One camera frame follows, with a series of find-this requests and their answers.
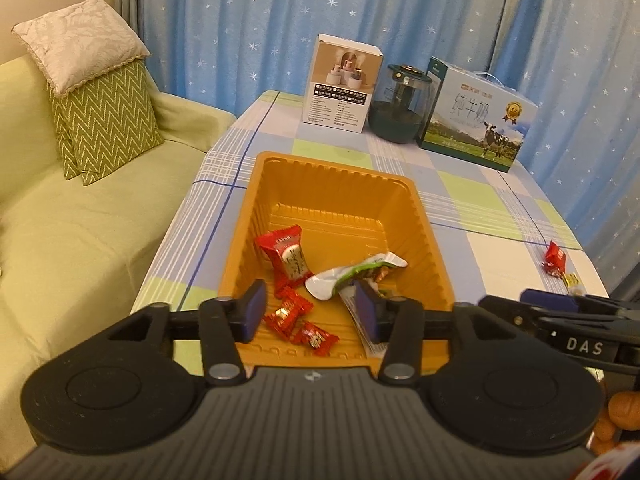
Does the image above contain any beige cushion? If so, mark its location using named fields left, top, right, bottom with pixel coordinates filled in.
left=11, top=0, right=151, bottom=100

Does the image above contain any large red snack packet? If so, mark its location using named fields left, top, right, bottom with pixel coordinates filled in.
left=254, top=224, right=315, bottom=291

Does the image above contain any dark green humidifier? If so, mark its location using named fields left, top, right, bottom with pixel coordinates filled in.
left=368, top=63, right=437, bottom=144

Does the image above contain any small red candy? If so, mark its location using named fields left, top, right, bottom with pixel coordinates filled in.
left=292, top=322, right=340, bottom=358
left=263, top=296, right=315, bottom=343

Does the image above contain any person's right hand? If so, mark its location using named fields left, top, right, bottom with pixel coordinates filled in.
left=590, top=390, right=640, bottom=456

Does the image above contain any light green sofa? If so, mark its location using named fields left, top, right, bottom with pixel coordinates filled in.
left=0, top=55, right=238, bottom=461

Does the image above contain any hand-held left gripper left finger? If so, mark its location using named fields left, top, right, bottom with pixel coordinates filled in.
left=102, top=279, right=268, bottom=386

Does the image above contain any red candy packet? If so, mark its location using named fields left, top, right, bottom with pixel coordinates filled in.
left=541, top=240, right=568, bottom=277

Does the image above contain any green zigzag cushion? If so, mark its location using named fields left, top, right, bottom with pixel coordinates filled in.
left=48, top=65, right=166, bottom=187
left=54, top=97, right=86, bottom=181

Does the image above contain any milk carton box with cow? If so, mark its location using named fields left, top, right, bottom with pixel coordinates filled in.
left=416, top=56, right=541, bottom=174

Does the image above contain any red and white cloth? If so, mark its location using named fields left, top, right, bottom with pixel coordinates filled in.
left=575, top=452, right=640, bottom=480

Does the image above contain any white product box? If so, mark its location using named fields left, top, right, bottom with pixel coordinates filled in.
left=301, top=33, right=385, bottom=134

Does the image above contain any orange plastic tray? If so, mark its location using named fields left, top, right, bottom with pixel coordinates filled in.
left=217, top=151, right=456, bottom=366

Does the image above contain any green snack bar packet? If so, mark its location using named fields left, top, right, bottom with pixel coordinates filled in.
left=305, top=252, right=408, bottom=301

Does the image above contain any blue star curtain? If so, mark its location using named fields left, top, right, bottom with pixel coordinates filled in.
left=115, top=0, right=551, bottom=116
left=490, top=0, right=640, bottom=301

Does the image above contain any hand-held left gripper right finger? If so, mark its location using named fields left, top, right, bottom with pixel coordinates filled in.
left=354, top=280, right=506, bottom=382

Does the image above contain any clear packet with dark snack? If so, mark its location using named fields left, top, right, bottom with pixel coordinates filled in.
left=342, top=287, right=396, bottom=359

